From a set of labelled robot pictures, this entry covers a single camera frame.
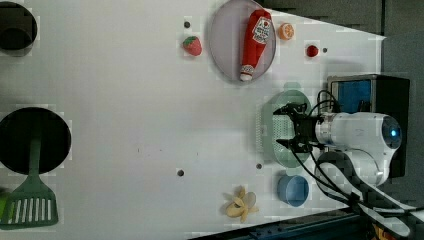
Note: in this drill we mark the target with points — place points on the blue cup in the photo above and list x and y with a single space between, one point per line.
293 190

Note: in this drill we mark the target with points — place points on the black frying pan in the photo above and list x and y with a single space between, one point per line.
21 127

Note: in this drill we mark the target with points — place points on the grey round plate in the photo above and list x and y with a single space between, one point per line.
226 35

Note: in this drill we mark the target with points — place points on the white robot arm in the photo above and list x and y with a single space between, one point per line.
352 153

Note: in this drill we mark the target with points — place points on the red strawberry toy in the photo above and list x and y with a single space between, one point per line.
192 45

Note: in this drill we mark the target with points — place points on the lime green object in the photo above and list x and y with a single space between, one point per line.
4 195

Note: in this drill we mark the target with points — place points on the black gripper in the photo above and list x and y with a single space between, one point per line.
304 127

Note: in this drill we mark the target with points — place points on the green slotted spatula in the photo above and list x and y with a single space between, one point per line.
32 204

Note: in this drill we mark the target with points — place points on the red ketchup bottle toy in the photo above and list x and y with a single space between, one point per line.
255 40

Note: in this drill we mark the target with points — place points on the orange slice toy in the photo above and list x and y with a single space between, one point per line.
286 31

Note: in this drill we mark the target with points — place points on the silver toaster oven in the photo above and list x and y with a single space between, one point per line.
376 93

